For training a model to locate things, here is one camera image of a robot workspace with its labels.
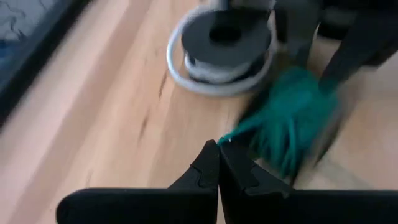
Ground green cord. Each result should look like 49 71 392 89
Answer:
217 66 340 180

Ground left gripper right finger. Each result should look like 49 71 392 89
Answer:
219 141 398 224

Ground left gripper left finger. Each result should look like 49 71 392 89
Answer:
55 139 220 224

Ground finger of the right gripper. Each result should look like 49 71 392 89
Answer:
274 0 322 65
319 8 398 87

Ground white cord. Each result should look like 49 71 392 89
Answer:
166 4 277 97

